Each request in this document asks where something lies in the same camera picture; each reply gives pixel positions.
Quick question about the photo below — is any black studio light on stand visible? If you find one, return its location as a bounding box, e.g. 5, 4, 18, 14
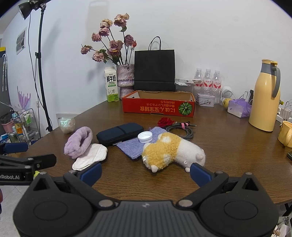
18, 0, 53, 132

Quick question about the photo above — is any black cable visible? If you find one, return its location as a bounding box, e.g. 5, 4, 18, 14
166, 122, 197, 140

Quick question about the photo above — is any white bottle cap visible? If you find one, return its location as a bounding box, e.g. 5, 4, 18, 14
137, 131, 153, 143

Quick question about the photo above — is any grey tin box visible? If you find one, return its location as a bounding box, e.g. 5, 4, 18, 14
196, 93, 215, 107

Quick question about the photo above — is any purple fluffy sock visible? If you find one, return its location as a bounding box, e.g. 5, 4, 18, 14
64, 127, 93, 159

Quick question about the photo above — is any wire storage rack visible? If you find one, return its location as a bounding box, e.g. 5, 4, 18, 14
13, 108, 40, 146

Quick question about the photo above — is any iridescent pouch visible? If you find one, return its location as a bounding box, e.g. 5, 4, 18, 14
58, 117, 76, 134

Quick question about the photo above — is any black paper bag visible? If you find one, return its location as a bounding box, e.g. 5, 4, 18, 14
134, 36, 176, 92

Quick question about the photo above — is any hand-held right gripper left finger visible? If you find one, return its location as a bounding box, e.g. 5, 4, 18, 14
28, 162, 120, 208

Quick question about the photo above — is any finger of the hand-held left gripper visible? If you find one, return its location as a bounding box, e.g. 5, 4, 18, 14
0, 154, 57, 170
0, 142, 29, 155

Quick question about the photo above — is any pink speckled vase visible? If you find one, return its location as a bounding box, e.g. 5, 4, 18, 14
116, 64, 135, 100

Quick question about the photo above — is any white green milk carton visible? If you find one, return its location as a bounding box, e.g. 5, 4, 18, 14
104, 67, 119, 103

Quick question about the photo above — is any yellow mug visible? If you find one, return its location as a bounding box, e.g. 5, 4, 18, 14
278, 121, 292, 148

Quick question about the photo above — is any pink bucket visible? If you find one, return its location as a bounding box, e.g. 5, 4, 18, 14
2, 121, 14, 133

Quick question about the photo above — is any white power strip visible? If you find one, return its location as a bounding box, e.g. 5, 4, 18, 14
277, 107, 292, 123

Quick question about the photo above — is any yellow thermos jug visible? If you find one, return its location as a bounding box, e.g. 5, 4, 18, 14
249, 59, 281, 132

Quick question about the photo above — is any wall poster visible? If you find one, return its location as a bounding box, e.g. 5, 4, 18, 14
16, 27, 28, 55

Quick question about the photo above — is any flat white carton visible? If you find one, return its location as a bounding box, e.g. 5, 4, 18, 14
174, 78, 203, 86

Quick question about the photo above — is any dark blue zip case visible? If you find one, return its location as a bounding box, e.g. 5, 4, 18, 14
96, 123, 144, 147

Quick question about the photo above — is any white round device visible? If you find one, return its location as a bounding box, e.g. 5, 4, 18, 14
221, 86, 233, 100

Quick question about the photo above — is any clear water bottle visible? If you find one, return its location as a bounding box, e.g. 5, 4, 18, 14
213, 70, 223, 104
194, 68, 204, 94
203, 69, 214, 94

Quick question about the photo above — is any clear container of grains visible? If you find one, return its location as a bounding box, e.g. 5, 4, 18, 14
175, 82, 194, 93

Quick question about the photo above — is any blue purple cloth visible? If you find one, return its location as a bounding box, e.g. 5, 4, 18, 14
116, 126, 170, 160

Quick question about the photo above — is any red cardboard box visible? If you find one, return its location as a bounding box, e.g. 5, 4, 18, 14
122, 90, 196, 118

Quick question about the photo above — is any white cable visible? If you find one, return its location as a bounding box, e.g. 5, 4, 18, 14
236, 91, 251, 101

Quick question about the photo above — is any white fabric pad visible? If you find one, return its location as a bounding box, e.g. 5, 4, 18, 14
72, 143, 107, 171

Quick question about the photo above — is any purple tissue pack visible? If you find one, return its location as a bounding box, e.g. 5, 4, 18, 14
227, 98, 252, 118

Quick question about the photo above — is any yellow white plush toy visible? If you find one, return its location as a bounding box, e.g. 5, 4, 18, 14
141, 133, 206, 173

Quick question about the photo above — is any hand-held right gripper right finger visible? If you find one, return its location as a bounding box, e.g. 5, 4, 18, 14
176, 163, 265, 208

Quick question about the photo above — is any red rose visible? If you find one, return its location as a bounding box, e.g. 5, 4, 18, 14
157, 117, 175, 128

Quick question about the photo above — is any dried pink roses bouquet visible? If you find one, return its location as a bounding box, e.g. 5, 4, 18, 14
80, 13, 137, 65

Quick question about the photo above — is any hanging folded umbrella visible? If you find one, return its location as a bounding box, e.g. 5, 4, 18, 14
2, 54, 8, 92

